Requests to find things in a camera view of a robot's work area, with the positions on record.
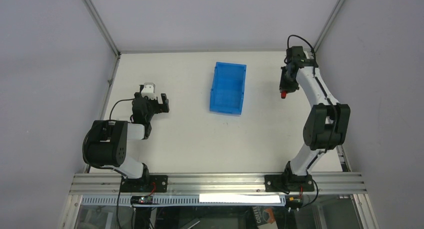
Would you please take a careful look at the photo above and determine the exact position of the red handled screwdriver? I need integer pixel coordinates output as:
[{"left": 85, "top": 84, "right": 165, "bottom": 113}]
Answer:
[{"left": 280, "top": 91, "right": 288, "bottom": 99}]

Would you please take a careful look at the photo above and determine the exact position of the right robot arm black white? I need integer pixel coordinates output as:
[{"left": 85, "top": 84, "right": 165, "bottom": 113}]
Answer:
[{"left": 279, "top": 46, "right": 351, "bottom": 187}]

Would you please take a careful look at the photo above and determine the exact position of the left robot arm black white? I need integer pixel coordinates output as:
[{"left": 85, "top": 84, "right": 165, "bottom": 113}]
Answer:
[{"left": 82, "top": 82, "right": 170, "bottom": 181}]

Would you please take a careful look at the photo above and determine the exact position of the blue plastic bin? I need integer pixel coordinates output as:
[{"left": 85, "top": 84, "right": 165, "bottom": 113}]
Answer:
[{"left": 209, "top": 62, "right": 247, "bottom": 116}]

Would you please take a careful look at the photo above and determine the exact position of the coffee labelled box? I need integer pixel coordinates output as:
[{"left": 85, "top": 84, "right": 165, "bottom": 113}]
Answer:
[{"left": 252, "top": 205, "right": 276, "bottom": 226}]

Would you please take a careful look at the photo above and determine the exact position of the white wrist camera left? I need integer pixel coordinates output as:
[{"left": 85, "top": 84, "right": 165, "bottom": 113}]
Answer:
[{"left": 140, "top": 82, "right": 158, "bottom": 101}]

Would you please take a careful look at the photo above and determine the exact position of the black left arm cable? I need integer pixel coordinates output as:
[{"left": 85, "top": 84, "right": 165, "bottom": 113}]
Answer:
[{"left": 108, "top": 98, "right": 136, "bottom": 121}]

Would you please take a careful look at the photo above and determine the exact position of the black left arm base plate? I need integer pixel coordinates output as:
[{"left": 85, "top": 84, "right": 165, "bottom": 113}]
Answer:
[{"left": 119, "top": 174, "right": 169, "bottom": 193}]

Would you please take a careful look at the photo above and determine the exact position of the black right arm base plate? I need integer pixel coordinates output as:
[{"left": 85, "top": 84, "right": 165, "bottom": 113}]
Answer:
[{"left": 264, "top": 174, "right": 315, "bottom": 194}]

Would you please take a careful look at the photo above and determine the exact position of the white slotted cable duct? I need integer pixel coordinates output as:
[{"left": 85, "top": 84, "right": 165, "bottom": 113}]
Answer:
[{"left": 81, "top": 193, "right": 286, "bottom": 207}]

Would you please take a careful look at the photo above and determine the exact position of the aluminium mounting rail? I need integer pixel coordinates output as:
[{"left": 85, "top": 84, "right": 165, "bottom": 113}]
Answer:
[{"left": 69, "top": 172, "right": 367, "bottom": 196}]

